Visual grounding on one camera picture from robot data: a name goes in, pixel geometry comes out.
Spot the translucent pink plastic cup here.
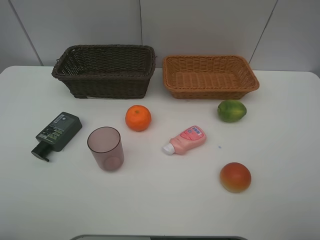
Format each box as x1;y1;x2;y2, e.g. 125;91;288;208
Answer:
87;126;124;172

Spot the light brown wicker basket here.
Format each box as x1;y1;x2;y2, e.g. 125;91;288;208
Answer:
162;55;260;100

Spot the green lime fruit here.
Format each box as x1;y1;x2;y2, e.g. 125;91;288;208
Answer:
217;99;247;123

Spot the pink lotion bottle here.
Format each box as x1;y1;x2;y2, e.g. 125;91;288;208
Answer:
162;125;207;155

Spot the orange tangerine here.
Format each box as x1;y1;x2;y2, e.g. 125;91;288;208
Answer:
125;105;152;132

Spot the dark green pump bottle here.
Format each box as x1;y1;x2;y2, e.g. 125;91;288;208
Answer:
31;112;82;162

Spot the dark brown wicker basket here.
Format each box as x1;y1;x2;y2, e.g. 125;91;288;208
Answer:
51;44;156;99

